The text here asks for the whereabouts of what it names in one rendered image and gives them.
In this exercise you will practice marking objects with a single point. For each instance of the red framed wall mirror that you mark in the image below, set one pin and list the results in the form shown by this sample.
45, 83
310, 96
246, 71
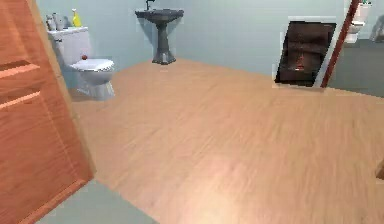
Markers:
361, 50

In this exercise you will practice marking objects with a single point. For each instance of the grey toilet paper roll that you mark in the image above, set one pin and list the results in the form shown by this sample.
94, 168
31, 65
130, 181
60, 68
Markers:
59, 21
51, 23

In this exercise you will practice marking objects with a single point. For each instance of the white toilet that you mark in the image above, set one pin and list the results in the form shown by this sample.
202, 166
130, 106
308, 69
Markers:
87, 66

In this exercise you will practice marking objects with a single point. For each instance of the small red ball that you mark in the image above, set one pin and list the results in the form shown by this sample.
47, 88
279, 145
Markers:
84, 57

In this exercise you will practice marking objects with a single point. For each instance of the dark grey pedestal sink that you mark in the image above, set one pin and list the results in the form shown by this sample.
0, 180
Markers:
162, 33

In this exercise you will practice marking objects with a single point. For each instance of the orange wooden room door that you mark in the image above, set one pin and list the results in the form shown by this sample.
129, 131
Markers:
31, 120

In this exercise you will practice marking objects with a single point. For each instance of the yellow spray bottle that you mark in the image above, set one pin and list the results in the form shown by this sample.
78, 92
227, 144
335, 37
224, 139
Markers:
76, 19

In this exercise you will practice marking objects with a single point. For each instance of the black sink faucet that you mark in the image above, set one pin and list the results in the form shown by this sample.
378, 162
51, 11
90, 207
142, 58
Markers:
149, 4

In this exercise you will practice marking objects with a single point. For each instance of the dark framed picture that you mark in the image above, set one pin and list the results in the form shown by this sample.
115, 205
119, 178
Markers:
305, 53

